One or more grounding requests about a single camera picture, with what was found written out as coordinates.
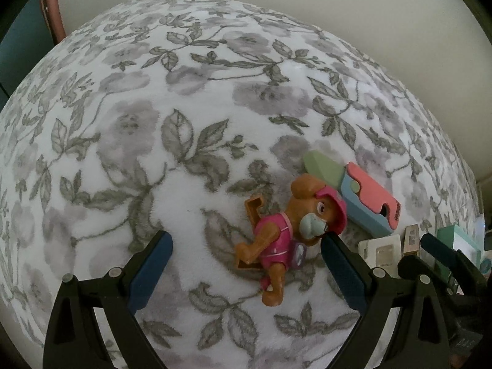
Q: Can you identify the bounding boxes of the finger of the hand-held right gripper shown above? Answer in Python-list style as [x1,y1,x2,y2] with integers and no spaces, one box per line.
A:
[420,234,477,293]

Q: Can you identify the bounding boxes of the white tray teal rim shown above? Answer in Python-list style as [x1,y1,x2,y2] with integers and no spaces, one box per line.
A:
[436,223,487,277]

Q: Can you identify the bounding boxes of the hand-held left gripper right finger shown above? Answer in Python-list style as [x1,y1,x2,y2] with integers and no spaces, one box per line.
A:
[321,234,450,369]

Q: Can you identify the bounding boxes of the dark cabinet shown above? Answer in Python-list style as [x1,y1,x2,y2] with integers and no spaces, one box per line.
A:
[0,0,50,101]

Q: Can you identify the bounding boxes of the small tan packet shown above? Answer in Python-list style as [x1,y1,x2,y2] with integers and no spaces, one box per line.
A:
[402,224,421,256]

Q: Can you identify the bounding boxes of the pink chair frame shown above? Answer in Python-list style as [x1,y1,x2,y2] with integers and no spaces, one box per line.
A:
[38,0,68,45]

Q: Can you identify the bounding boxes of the pink blue green toy knife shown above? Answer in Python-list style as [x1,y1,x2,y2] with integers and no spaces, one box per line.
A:
[302,151,400,237]

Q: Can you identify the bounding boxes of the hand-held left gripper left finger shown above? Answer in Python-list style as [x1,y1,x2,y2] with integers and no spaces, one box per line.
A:
[42,230,173,369]

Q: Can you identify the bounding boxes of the small white box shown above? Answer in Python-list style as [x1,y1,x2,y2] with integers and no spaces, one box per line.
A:
[358,234,402,277]

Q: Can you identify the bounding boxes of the grey floral blanket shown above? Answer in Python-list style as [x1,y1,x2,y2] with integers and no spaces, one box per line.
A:
[0,0,481,369]

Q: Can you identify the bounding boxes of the brown toy dog pink helmet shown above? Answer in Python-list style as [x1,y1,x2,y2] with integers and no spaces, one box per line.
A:
[234,174,348,308]

